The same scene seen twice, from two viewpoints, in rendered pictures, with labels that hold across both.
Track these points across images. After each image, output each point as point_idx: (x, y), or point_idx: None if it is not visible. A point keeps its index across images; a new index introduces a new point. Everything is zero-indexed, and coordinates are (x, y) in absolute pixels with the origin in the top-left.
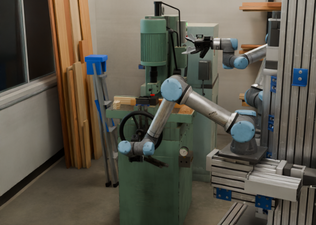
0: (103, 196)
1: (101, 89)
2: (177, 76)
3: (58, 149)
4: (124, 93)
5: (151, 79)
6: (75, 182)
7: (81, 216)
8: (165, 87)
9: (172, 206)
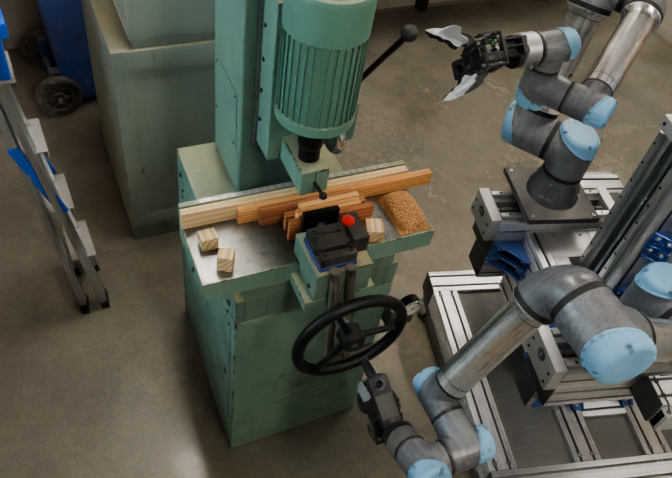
0: (106, 352)
1: (19, 113)
2: (602, 288)
3: None
4: None
5: (310, 156)
6: None
7: (112, 452)
8: (619, 364)
9: (351, 379)
